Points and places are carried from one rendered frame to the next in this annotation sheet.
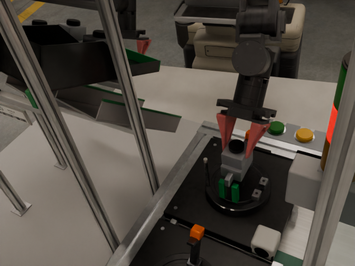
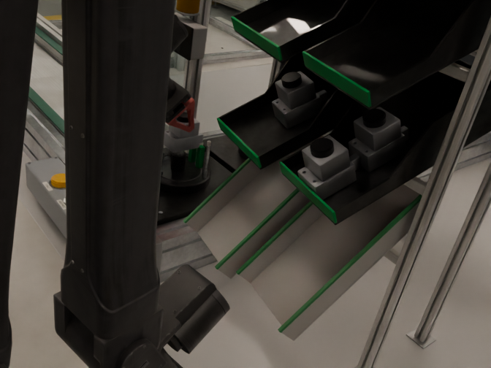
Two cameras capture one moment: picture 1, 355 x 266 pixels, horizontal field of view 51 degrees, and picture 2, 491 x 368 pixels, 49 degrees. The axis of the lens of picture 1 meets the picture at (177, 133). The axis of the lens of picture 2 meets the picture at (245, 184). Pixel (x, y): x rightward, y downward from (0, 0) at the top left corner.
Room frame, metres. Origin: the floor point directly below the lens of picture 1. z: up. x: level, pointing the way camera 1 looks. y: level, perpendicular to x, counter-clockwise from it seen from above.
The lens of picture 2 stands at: (1.43, 0.21, 1.57)
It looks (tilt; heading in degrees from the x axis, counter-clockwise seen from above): 31 degrees down; 190
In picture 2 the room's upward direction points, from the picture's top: 10 degrees clockwise
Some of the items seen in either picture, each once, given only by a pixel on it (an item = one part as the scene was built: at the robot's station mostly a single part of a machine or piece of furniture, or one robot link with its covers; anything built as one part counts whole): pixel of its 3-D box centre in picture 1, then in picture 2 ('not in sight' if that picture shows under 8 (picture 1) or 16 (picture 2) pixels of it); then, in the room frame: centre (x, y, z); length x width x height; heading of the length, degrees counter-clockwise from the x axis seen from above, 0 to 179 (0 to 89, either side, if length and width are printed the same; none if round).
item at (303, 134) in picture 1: (304, 136); (61, 182); (0.61, -0.30, 0.96); 0.04 x 0.04 x 0.02
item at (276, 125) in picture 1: (276, 129); not in sight; (0.66, -0.25, 0.96); 0.04 x 0.04 x 0.02
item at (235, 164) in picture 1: (234, 160); (186, 129); (0.48, -0.10, 1.08); 0.08 x 0.04 x 0.07; 144
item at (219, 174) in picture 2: (237, 190); (176, 179); (0.49, -0.11, 0.96); 0.24 x 0.24 x 0.02; 54
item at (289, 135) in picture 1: (302, 144); (61, 195); (0.61, -0.30, 0.93); 0.21 x 0.07 x 0.06; 54
